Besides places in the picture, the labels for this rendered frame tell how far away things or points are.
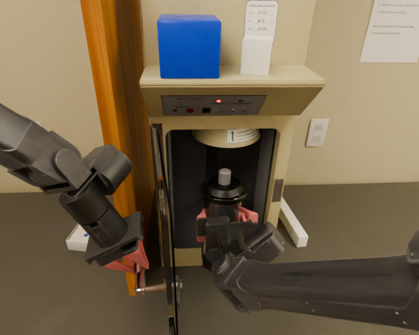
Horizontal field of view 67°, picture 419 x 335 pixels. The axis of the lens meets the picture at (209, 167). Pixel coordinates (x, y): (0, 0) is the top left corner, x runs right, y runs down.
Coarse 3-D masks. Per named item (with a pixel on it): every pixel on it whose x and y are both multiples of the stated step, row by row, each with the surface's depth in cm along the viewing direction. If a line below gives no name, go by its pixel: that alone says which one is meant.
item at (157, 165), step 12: (156, 132) 63; (156, 144) 58; (156, 156) 54; (156, 168) 51; (156, 180) 63; (168, 240) 43; (168, 252) 44; (168, 264) 45; (168, 276) 46; (168, 288) 48; (168, 300) 49; (168, 312) 51; (168, 324) 60
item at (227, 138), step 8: (200, 136) 76; (208, 136) 75; (216, 136) 74; (224, 136) 73; (232, 136) 73; (240, 136) 74; (248, 136) 75; (256, 136) 77; (208, 144) 75; (216, 144) 74; (224, 144) 74; (232, 144) 74; (240, 144) 74; (248, 144) 75
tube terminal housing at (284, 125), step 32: (160, 0) 56; (192, 0) 56; (224, 0) 57; (288, 0) 58; (224, 32) 60; (288, 32) 60; (224, 64) 63; (288, 64) 64; (192, 128) 69; (224, 128) 70; (256, 128) 70; (288, 128) 71; (288, 160) 75; (192, 256) 89
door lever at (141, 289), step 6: (138, 264) 57; (138, 270) 56; (144, 270) 56; (138, 276) 55; (144, 276) 55; (138, 282) 54; (144, 282) 54; (138, 288) 53; (144, 288) 53; (150, 288) 53; (156, 288) 53; (162, 288) 53; (138, 294) 53; (144, 294) 53
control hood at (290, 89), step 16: (144, 80) 52; (160, 80) 52; (176, 80) 52; (192, 80) 53; (208, 80) 53; (224, 80) 53; (240, 80) 53; (256, 80) 53; (272, 80) 54; (288, 80) 54; (304, 80) 54; (320, 80) 54; (144, 96) 56; (160, 96) 56; (272, 96) 58; (288, 96) 58; (304, 96) 58; (160, 112) 62; (272, 112) 65; (288, 112) 65
